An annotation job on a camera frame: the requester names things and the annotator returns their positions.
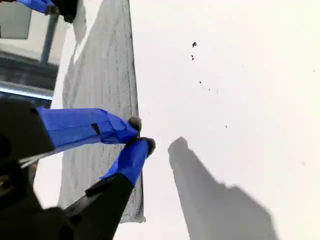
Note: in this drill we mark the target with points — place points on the grey striped towel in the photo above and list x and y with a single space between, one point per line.
105 75

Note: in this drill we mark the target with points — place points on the grey panel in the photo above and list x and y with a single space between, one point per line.
15 20

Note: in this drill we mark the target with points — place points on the grey metal leg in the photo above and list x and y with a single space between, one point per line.
50 40

